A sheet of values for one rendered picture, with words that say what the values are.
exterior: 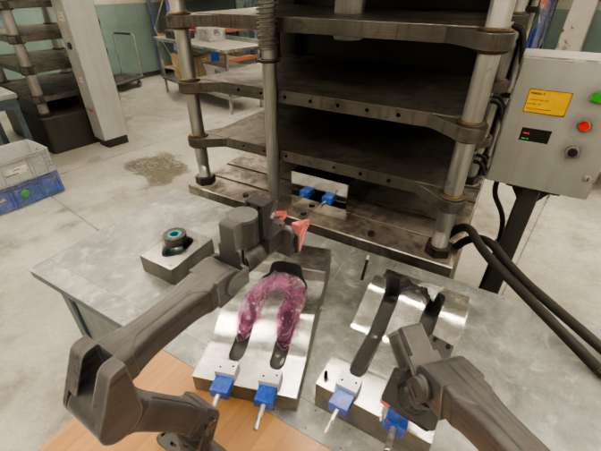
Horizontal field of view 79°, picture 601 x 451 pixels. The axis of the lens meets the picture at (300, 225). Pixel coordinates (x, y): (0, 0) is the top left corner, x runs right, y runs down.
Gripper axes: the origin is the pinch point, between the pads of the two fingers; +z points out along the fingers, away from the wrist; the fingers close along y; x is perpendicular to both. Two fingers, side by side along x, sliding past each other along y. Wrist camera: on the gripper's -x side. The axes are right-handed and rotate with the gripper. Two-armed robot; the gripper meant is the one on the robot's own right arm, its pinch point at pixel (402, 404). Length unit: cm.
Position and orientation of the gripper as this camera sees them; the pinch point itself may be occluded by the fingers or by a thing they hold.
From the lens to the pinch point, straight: 84.6
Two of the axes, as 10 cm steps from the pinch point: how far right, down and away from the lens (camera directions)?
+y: -8.5, -4.4, 3.0
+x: -5.3, 7.2, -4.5
